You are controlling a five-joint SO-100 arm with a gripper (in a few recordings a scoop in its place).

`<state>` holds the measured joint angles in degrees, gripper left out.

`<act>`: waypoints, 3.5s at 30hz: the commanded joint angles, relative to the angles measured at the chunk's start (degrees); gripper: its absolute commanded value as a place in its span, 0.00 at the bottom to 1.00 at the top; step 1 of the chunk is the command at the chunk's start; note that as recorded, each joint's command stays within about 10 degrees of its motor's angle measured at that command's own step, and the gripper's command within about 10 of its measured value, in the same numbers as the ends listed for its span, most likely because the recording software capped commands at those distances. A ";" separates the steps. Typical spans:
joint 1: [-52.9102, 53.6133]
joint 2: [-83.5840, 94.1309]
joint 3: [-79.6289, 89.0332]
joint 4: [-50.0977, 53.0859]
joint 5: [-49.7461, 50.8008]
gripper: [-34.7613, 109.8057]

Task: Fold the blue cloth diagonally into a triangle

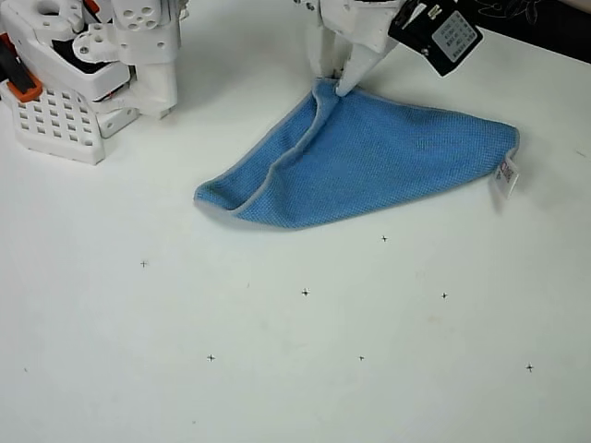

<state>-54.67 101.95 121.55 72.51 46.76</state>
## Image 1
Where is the blue microfiber cloth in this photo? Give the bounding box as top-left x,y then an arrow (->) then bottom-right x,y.
192,77 -> 522,233

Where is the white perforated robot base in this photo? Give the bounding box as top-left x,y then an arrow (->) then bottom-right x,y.
0,0 -> 116,166

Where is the black mat with drawing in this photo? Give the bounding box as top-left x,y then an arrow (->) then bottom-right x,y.
461,0 -> 591,66

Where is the orange and black clamp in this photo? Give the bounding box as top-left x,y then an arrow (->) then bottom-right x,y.
0,31 -> 43,102

